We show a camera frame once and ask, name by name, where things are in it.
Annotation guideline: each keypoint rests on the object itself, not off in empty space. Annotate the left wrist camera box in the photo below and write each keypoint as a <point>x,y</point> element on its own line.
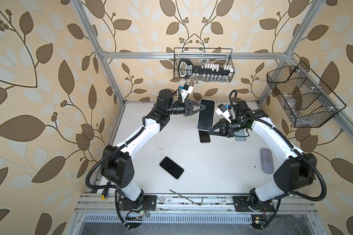
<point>184,92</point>

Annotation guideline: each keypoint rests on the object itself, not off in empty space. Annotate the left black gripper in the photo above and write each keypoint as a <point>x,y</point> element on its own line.
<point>188,103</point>

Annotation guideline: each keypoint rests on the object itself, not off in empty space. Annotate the black wire basket back wall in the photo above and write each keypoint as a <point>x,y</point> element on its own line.
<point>209,55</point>

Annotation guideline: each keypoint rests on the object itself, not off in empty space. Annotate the metal hex key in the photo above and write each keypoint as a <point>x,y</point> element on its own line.
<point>188,199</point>

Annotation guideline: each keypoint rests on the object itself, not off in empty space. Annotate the black wire basket right wall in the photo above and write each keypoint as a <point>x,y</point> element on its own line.
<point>307,100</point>

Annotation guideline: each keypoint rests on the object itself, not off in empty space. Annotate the grey oval pad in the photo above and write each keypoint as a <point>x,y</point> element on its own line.
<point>267,164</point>

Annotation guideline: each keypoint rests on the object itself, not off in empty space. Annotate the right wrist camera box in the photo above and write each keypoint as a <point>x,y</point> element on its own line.
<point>224,111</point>

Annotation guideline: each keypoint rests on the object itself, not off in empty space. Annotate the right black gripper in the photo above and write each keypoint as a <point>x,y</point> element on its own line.
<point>221,133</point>

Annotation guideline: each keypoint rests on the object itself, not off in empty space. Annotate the black wire basket wall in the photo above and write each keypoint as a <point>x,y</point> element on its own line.
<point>209,55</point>
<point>307,100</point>

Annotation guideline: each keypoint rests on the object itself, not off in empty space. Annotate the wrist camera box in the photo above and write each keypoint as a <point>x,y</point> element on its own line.
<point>184,92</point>
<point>224,111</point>

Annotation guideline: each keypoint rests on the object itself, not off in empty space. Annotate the black phone tilted front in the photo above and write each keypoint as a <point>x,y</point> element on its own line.
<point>171,167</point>

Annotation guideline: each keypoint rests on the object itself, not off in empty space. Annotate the black yellow screwdriver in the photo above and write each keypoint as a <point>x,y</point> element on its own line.
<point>105,192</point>

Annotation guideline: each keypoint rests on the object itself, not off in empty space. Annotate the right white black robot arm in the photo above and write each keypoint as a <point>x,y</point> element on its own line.
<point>297,169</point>

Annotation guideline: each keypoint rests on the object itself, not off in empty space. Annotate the black phone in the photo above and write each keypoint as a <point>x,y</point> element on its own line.
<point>204,137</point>
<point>206,116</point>
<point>171,167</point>

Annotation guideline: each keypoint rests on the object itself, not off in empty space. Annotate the pale blue phone case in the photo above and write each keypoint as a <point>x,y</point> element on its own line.
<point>240,136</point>

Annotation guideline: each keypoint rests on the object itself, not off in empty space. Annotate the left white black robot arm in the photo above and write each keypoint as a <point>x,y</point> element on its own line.
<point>116,165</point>

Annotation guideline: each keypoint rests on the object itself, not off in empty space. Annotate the black socket holder tool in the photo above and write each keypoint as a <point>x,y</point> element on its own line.
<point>186,68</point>

